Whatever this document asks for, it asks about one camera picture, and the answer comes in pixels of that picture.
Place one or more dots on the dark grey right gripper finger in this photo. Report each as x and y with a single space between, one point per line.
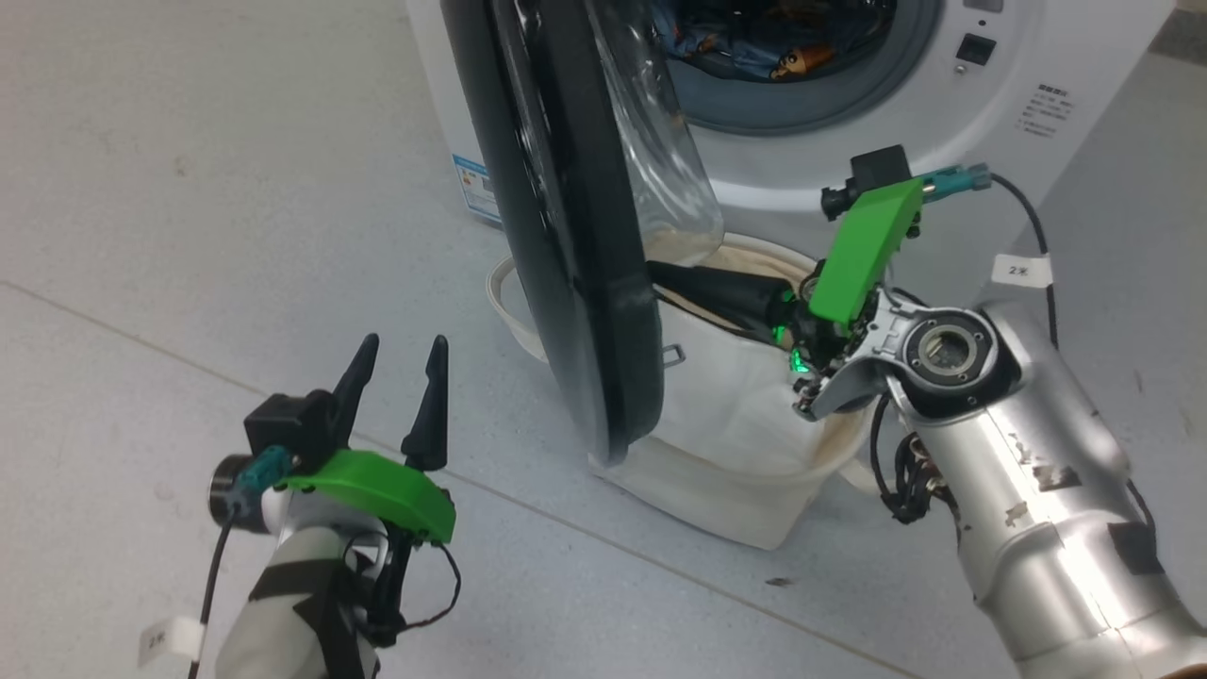
726 281
745 316

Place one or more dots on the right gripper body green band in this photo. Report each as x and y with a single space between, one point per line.
863 250

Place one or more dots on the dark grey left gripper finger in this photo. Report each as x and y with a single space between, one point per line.
354 391
432 415

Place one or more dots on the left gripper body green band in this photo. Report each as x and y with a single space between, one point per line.
387 486

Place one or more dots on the black glass washing machine door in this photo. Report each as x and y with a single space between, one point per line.
585 236

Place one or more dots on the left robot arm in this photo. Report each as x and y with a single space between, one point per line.
283 622

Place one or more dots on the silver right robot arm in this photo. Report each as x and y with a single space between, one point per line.
1028 490

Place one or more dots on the white washing machine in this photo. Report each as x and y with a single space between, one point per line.
943 123

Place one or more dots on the cream canvas laundry basket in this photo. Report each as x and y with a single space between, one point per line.
717 490

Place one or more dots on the black square door latch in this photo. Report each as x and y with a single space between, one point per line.
976 49

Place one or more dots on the black text warning sticker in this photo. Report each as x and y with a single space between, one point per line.
1045 111

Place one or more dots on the blue energy label sticker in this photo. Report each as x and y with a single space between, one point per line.
476 189

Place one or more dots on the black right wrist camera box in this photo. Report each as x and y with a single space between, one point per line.
877 174

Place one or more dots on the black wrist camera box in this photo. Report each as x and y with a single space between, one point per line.
283 424
877 174

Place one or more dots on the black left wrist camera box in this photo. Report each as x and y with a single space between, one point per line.
283 424

